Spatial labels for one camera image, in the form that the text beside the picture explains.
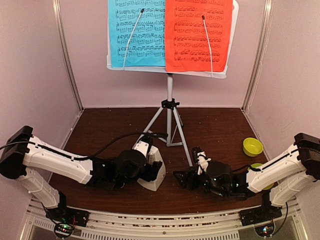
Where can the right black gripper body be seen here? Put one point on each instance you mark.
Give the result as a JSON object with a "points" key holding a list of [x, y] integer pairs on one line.
{"points": [[194, 185]]}

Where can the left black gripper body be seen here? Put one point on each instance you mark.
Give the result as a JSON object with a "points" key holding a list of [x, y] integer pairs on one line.
{"points": [[151, 173]]}

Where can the white metronome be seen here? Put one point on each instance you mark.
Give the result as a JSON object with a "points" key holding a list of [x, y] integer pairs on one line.
{"points": [[154, 155]]}

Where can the silver tripod stand legs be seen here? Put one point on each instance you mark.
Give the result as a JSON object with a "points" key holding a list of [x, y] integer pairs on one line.
{"points": [[174, 126]]}

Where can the white perforated music stand desk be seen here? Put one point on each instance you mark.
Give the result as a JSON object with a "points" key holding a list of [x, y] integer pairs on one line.
{"points": [[192, 37]]}

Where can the blue sheet music paper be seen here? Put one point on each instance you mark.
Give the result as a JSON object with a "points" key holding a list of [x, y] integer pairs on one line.
{"points": [[136, 33]]}

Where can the red sheet music paper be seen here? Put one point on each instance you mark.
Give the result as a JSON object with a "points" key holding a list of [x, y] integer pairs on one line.
{"points": [[197, 35]]}

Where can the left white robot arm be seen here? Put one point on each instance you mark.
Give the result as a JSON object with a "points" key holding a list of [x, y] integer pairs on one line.
{"points": [[23, 153]]}

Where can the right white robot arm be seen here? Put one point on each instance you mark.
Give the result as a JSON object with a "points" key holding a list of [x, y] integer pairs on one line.
{"points": [[295, 168]]}

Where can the yellow-green plate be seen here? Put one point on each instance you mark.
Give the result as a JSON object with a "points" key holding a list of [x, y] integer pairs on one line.
{"points": [[257, 166]]}

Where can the yellow-green bowl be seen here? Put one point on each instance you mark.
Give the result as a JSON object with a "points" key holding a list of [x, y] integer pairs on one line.
{"points": [[252, 147]]}

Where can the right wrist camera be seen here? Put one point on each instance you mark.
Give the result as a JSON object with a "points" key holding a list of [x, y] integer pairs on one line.
{"points": [[200, 158]]}

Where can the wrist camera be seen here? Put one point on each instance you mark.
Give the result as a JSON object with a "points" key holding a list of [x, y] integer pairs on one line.
{"points": [[200, 158], [143, 145]]}

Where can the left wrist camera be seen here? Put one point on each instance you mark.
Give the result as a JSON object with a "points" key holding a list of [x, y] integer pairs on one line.
{"points": [[143, 145]]}

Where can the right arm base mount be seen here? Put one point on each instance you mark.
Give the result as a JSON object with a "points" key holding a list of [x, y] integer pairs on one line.
{"points": [[262, 219]]}

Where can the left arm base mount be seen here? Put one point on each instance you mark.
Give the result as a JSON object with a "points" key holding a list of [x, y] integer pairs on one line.
{"points": [[65, 222]]}

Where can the aluminium front rail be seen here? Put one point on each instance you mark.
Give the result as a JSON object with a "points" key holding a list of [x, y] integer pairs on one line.
{"points": [[219, 225]]}

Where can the left aluminium corner post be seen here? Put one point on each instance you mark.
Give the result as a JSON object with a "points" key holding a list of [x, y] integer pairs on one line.
{"points": [[66, 56]]}

